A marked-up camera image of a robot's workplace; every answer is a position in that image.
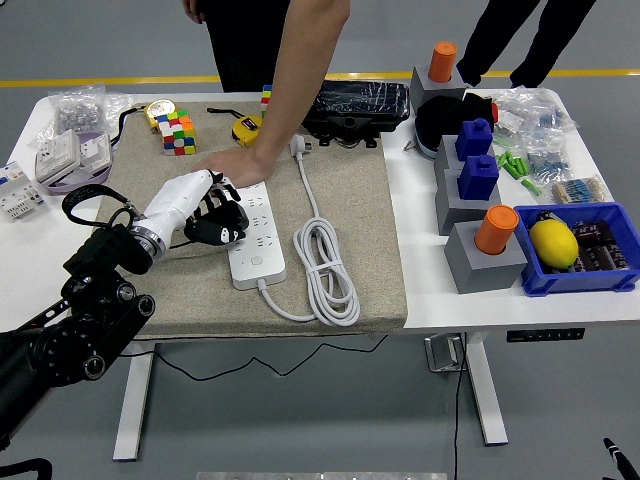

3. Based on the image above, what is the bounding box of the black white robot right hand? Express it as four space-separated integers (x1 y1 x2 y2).
602 437 640 480

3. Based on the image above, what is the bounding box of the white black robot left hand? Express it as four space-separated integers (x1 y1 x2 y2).
142 168 251 247

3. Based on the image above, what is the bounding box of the person's left hand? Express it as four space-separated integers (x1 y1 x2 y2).
192 147 271 190

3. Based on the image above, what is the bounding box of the person's right hand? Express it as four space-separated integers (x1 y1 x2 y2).
182 0 207 25

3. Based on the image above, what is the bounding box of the black plug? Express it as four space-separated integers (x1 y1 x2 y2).
185 198 250 246

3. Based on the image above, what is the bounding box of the white power strip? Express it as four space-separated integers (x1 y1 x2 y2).
227 182 288 292

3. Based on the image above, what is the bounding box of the yellow square tape measure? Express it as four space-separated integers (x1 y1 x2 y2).
206 106 265 149

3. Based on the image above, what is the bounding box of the person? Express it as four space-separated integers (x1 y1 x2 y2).
202 0 294 94
455 0 599 90

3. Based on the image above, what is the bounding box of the yellow round tape measure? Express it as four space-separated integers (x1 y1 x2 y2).
109 98 178 149

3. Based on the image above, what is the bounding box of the clear plastic bag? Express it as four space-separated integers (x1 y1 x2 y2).
99 92 136 134

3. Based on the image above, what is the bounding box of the grey-brown mat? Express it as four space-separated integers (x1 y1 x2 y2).
97 101 409 342

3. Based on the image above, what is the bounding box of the clear bag of metal nuts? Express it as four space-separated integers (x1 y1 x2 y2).
29 83 107 150

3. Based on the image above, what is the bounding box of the white table leg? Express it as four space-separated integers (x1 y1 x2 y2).
112 342 156 462
464 330 510 447

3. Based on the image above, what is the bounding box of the black table control panel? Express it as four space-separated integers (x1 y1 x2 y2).
505 327 586 344

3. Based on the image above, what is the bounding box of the black plastic-wrapped case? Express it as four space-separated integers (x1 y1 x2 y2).
302 79 412 149

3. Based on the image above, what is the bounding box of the white circuit breaker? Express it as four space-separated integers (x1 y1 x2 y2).
0 162 47 221

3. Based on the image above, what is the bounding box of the blue plastic bin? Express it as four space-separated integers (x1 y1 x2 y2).
512 201 640 299

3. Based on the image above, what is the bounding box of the grey block with round hole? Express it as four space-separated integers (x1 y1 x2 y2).
443 219 529 295
409 63 469 114

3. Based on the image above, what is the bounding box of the dark brown capacitor heap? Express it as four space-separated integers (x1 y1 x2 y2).
547 219 632 275

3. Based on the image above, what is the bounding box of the grey block with square hole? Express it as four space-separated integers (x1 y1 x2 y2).
433 167 503 237
433 133 496 176

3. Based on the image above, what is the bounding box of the black cloth cap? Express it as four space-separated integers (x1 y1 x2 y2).
414 91 496 160

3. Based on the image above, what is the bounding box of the yellow lemon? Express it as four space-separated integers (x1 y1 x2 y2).
528 219 580 269

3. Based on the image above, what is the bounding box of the orange cylinder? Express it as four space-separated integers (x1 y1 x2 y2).
427 41 459 84
473 204 520 256

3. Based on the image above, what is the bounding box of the blue square peg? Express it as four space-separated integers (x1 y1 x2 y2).
453 117 495 162
457 154 500 201

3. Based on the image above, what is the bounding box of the taped resistor strip bundle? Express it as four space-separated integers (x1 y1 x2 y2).
549 174 611 205

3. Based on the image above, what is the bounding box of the clear bag of blue resistors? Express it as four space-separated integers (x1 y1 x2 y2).
517 137 574 184
492 85 581 139

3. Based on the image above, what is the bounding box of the white power strip cord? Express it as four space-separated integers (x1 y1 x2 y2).
255 132 362 327

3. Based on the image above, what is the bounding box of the white wall switch panel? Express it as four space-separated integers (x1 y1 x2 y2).
74 132 114 174

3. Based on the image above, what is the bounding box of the purple strap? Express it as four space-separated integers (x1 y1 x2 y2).
42 127 115 196

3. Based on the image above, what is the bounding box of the white wall socket panel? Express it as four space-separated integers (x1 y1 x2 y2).
33 130 82 184

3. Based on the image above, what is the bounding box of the hanging black cable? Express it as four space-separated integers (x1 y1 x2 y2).
452 332 469 480

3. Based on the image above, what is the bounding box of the thin black plug cord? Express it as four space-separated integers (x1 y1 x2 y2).
119 237 389 382

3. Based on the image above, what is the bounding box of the silver metal bracket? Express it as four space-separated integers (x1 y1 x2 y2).
423 332 466 374

